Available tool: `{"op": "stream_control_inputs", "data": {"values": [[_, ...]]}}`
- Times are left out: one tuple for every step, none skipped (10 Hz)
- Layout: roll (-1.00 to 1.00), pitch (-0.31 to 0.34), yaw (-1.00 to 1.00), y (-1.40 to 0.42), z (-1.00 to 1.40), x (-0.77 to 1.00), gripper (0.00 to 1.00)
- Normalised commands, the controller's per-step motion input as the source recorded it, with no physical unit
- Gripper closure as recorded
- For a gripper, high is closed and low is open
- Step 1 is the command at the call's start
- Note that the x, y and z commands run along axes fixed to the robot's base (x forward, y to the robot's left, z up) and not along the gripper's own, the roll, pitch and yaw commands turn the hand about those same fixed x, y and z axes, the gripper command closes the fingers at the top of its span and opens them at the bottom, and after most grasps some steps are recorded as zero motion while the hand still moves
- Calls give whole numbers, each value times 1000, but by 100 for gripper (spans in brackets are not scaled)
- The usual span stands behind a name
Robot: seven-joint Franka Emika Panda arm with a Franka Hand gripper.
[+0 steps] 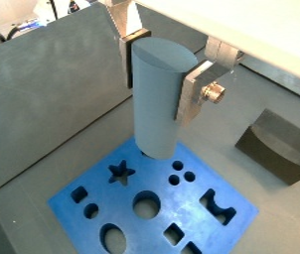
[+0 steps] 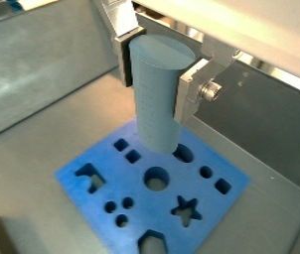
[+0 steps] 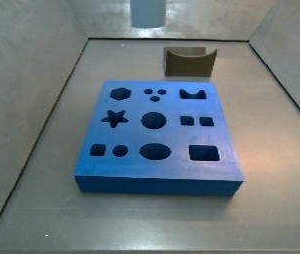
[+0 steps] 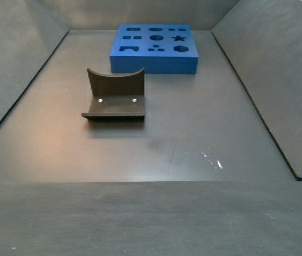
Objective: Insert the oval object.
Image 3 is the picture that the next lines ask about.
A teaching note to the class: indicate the dark grey curved holder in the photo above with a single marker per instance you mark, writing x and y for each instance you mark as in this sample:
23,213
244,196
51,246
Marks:
189,61

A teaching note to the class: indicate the blue shape-sorter block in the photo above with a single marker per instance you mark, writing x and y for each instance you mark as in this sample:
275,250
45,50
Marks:
157,140

